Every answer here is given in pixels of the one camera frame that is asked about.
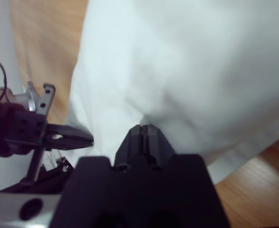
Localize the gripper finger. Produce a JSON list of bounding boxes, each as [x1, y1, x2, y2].
[[142, 124, 177, 171], [114, 124, 144, 172]]

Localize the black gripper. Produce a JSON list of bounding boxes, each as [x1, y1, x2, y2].
[[0, 82, 94, 186]]

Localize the white t-shirt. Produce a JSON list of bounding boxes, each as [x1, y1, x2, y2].
[[67, 0, 279, 185]]

